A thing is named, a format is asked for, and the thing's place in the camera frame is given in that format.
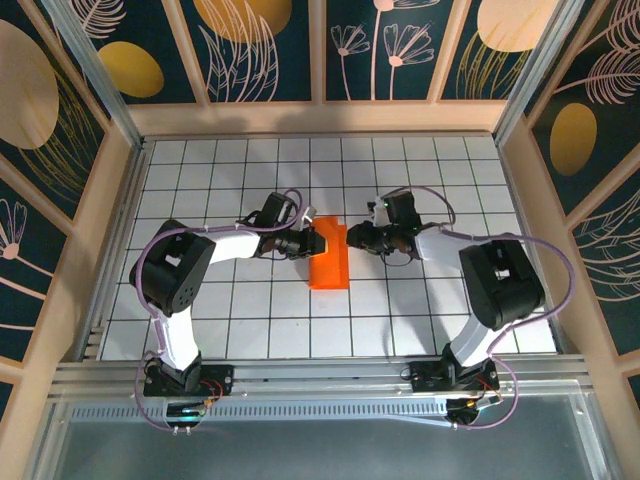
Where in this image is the orange cloth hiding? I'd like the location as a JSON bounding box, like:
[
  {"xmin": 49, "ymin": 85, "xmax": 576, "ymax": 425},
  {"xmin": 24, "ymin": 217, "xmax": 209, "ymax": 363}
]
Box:
[{"xmin": 308, "ymin": 215, "xmax": 350, "ymax": 291}]

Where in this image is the white grid mat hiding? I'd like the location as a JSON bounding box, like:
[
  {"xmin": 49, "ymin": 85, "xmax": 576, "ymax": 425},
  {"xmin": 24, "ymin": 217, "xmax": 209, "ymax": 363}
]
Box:
[{"xmin": 99, "ymin": 137, "xmax": 559, "ymax": 361}]

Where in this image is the black controller board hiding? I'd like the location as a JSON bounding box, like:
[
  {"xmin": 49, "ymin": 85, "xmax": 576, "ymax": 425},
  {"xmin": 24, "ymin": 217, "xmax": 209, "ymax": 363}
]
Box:
[
  {"xmin": 164, "ymin": 398, "xmax": 221, "ymax": 421},
  {"xmin": 446, "ymin": 394, "xmax": 503, "ymax": 427}
]

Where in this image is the grey frosted panel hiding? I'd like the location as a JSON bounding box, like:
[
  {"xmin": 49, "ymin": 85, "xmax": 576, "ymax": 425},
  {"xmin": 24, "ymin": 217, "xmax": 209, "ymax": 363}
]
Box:
[{"xmin": 29, "ymin": 394, "xmax": 619, "ymax": 480}]

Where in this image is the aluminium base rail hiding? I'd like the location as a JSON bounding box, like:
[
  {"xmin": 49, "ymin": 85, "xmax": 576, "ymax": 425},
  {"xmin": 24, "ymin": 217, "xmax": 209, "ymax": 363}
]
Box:
[{"xmin": 49, "ymin": 355, "xmax": 594, "ymax": 401}]

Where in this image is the aluminium table edge rail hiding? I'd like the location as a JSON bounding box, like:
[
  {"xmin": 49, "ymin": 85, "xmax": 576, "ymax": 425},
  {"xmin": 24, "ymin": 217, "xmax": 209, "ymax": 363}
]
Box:
[
  {"xmin": 494, "ymin": 134, "xmax": 571, "ymax": 356},
  {"xmin": 74, "ymin": 139, "xmax": 151, "ymax": 361}
]

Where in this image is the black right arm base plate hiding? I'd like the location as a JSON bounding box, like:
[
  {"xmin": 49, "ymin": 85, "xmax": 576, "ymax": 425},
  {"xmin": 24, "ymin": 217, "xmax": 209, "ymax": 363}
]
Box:
[{"xmin": 408, "ymin": 359, "xmax": 500, "ymax": 394}]

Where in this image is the grey slotted cable duct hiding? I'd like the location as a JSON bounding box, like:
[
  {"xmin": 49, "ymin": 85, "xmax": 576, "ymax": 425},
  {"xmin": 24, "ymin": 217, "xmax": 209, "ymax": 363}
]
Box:
[{"xmin": 69, "ymin": 398, "xmax": 451, "ymax": 426}]

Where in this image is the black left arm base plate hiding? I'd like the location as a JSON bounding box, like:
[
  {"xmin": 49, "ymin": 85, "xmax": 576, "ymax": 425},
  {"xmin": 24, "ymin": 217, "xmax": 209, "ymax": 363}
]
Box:
[{"xmin": 143, "ymin": 363, "xmax": 235, "ymax": 398}]

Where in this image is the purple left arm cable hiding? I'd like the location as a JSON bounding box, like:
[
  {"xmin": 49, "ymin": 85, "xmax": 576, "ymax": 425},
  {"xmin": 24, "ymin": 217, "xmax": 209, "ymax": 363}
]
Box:
[{"xmin": 132, "ymin": 187, "xmax": 307, "ymax": 435}]

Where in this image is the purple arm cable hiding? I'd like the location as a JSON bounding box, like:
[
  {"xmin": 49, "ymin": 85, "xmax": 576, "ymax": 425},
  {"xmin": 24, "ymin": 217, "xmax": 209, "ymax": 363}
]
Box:
[
  {"xmin": 399, "ymin": 185, "xmax": 575, "ymax": 431},
  {"xmin": 132, "ymin": 187, "xmax": 307, "ymax": 435}
]

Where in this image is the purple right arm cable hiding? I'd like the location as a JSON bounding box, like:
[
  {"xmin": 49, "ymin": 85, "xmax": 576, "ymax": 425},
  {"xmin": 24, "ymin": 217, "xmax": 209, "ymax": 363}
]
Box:
[{"xmin": 399, "ymin": 185, "xmax": 575, "ymax": 431}]

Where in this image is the aluminium corner post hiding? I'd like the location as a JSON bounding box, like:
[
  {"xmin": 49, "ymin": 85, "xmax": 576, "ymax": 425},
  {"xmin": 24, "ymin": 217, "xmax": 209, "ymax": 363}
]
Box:
[
  {"xmin": 42, "ymin": 0, "xmax": 146, "ymax": 146},
  {"xmin": 492, "ymin": 0, "xmax": 601, "ymax": 144}
]

